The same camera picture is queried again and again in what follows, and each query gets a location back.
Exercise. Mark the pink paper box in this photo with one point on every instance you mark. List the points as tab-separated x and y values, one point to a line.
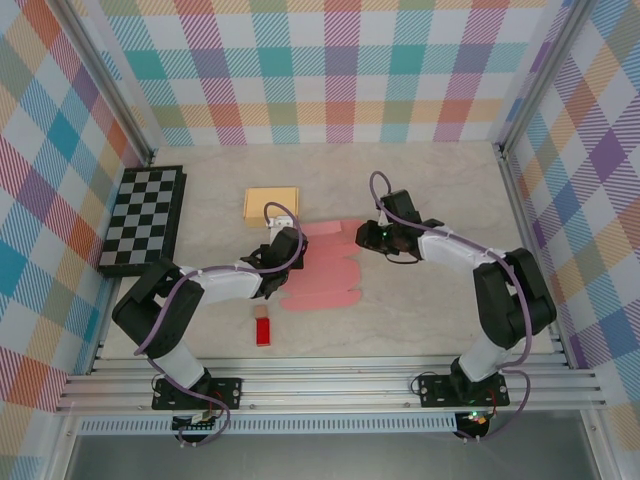
330	270

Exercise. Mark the yellow paper box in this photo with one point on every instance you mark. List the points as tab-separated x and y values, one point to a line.
270	205

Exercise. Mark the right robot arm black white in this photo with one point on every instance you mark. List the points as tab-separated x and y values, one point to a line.
515	300

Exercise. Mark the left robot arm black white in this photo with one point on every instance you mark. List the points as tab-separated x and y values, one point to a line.
150	320

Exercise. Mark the small wooden cube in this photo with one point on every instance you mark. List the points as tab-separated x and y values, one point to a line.
261	312

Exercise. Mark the red toy block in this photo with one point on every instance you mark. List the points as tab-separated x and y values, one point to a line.
264	332

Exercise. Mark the black grey chessboard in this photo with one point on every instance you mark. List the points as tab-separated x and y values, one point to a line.
140	220

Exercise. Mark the grey metal sheet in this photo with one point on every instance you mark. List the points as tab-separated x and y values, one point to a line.
325	457

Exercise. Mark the aluminium side floor rail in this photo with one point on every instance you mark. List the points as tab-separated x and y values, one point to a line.
517	200

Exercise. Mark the aluminium mounting rail frame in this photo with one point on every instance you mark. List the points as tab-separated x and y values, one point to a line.
325	385

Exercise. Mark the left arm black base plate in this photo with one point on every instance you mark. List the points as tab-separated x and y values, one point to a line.
225	392

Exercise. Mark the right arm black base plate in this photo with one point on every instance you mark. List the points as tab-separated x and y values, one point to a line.
435	392

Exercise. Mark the aluminium corner post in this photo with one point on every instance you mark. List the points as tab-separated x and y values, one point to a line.
540	75
108	80

